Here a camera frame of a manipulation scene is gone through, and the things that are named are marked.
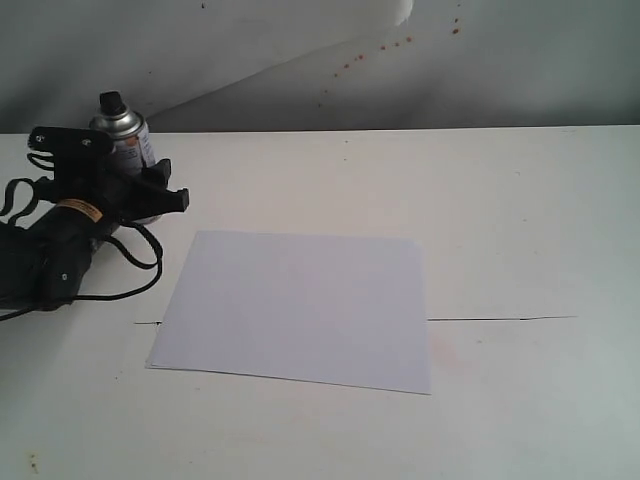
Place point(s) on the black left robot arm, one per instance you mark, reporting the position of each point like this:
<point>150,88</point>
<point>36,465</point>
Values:
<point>48,247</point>

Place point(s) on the white paper sheet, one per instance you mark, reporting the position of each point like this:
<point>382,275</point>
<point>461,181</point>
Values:
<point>337,310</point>

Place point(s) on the silver spray can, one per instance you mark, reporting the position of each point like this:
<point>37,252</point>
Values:
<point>130,133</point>

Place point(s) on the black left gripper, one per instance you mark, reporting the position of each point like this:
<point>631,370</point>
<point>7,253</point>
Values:
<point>102,192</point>

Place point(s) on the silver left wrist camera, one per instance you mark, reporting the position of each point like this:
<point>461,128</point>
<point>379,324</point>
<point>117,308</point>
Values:
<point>71,143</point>

